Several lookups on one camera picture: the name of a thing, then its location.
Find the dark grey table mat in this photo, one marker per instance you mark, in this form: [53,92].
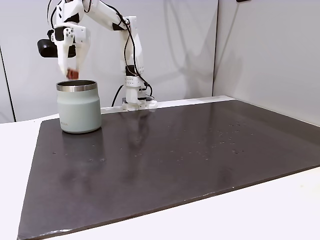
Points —
[162,162]

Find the pale green steel cup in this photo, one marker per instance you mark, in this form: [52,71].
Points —
[78,110]

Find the red-brown cube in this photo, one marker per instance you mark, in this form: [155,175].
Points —
[73,74]

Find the black wall-mounted object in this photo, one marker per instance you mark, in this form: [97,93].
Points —
[243,0]

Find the black camera box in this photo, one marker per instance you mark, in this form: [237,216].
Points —
[46,48]

